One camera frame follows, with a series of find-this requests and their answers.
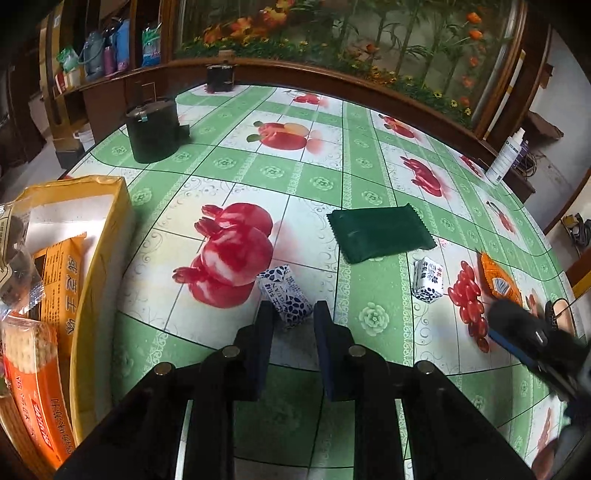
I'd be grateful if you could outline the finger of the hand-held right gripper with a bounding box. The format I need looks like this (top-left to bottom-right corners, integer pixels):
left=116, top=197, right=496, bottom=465
left=488, top=329, right=556, bottom=371
left=488, top=299, right=560, bottom=348

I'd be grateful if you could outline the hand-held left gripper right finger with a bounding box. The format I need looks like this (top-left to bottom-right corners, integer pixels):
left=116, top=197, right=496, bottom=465
left=314, top=301, right=536, bottom=480

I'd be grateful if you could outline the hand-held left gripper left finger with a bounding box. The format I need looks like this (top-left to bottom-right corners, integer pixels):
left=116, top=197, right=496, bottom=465
left=53, top=301, right=276, bottom=480

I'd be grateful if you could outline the small orange snack packet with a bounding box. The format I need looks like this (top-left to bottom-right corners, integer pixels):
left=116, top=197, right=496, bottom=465
left=478, top=251, right=526, bottom=308

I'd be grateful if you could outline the blue white candy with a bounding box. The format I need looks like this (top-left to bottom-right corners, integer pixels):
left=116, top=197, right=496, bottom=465
left=256, top=264, right=314, bottom=329
left=411, top=258, right=445, bottom=305

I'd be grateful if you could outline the yellow cardboard box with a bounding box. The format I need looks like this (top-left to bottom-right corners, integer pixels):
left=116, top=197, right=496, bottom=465
left=0, top=175, right=137, bottom=468

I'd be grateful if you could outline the orange cracker packet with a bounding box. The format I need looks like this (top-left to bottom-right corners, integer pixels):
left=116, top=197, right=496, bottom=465
left=0, top=314, right=78, bottom=469

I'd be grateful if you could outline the clear plum snack bag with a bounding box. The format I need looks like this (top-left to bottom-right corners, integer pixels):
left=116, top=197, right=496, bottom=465
left=0, top=203, right=44, bottom=320

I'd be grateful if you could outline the black patterned glasses case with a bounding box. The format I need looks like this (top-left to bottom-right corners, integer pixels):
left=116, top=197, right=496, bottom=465
left=545, top=298, right=583, bottom=334

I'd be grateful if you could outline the wooden side cabinet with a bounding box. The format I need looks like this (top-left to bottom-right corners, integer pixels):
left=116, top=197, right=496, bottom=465
left=480, top=152, right=537, bottom=204

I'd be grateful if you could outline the dark green snack packet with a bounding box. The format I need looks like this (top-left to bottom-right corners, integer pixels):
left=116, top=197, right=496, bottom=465
left=326, top=205, right=437, bottom=265

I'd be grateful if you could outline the white spray bottle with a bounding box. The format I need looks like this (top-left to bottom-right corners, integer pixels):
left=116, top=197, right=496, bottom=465
left=485, top=127, right=527, bottom=186

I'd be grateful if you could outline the orange snack packet dark window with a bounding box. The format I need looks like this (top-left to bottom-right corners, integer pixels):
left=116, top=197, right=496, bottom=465
left=32, top=233, right=88, bottom=356

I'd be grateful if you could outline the white yellow rolled paper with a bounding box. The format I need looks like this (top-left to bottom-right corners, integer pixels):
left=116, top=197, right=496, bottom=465
left=482, top=51, right=528, bottom=139

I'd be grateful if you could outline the black cylindrical device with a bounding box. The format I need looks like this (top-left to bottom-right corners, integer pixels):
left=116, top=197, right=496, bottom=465
left=124, top=98, right=190, bottom=164

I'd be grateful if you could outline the small black box device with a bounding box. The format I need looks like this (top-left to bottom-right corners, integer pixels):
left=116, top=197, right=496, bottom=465
left=206, top=60, right=236, bottom=93

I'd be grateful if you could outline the wooden shelf unit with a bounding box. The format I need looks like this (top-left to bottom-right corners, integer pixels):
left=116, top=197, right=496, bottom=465
left=0, top=0, right=177, bottom=167

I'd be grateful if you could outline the glass case with artificial flowers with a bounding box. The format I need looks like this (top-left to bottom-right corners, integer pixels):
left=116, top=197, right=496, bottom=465
left=173, top=0, right=528, bottom=136

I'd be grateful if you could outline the green blue packet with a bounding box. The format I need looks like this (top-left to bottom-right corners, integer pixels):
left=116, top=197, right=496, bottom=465
left=141, top=28, right=162, bottom=68

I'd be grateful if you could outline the blue water jug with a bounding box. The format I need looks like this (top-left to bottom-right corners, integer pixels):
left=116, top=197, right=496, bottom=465
left=83, top=31, right=105, bottom=77

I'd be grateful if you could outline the green white packet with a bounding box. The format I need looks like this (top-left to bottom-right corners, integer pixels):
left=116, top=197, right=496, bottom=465
left=56, top=46, right=81, bottom=75

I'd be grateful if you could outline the brown wall shelf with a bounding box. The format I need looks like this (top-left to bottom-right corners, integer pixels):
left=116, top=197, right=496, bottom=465
left=526, top=111, right=565, bottom=141

